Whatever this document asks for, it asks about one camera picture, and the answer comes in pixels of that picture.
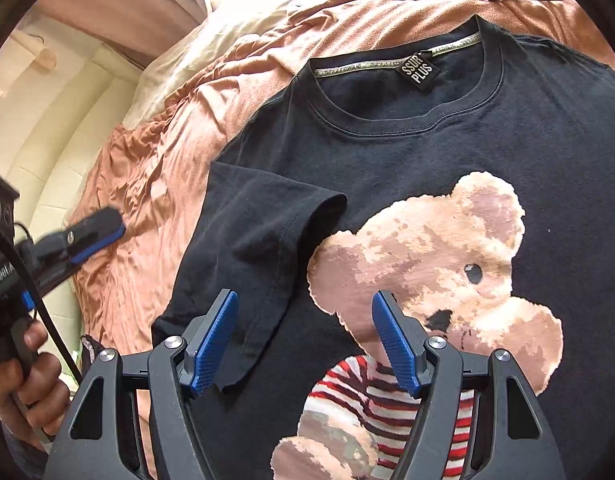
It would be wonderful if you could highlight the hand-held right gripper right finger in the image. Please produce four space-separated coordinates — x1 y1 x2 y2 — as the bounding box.
371 290 568 480

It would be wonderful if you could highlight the pink wrinkled duvet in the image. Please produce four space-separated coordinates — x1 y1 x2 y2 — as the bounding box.
62 0 611 480

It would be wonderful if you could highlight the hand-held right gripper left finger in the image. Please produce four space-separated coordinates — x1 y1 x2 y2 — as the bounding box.
42 289 239 480

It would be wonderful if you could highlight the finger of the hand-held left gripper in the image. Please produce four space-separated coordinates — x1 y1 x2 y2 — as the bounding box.
38 208 127 273

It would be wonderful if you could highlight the cream padded headboard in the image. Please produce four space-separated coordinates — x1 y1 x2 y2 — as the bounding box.
0 15 146 243

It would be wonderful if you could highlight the person's left hand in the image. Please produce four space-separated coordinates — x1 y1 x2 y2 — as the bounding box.
0 320 71 441

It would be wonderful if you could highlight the person's left forearm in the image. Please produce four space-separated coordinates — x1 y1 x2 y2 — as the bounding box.
0 402 48 480

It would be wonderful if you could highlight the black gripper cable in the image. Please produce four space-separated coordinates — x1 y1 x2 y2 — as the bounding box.
0 227 84 383

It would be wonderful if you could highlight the black bear print t-shirt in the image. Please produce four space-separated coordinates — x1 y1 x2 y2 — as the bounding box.
150 15 615 480

